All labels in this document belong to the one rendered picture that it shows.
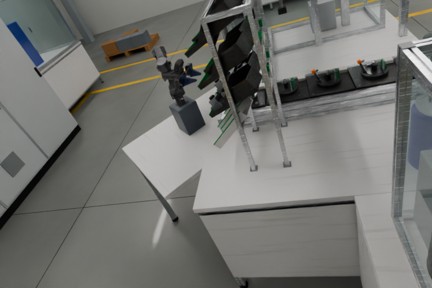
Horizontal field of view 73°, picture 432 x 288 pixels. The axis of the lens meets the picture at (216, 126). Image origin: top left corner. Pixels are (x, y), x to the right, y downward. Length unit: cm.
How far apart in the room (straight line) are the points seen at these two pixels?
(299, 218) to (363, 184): 32
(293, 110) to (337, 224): 65
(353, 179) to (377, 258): 36
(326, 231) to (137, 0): 995
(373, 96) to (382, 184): 56
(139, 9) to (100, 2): 133
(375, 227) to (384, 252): 10
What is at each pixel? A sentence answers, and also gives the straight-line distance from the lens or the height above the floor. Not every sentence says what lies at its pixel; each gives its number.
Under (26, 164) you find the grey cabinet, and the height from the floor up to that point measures 30.
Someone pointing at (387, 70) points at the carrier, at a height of 99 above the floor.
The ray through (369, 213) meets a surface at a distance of 131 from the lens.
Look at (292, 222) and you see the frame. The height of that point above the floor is 70.
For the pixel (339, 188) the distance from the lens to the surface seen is 139.
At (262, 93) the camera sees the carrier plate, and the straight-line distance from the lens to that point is 188.
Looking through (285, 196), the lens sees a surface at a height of 86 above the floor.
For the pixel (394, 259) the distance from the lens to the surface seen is 122.
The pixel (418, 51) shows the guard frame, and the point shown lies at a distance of 82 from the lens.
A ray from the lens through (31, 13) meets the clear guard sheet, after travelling 579.
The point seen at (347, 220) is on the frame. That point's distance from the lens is 150.
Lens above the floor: 193
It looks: 34 degrees down
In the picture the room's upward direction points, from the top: 22 degrees counter-clockwise
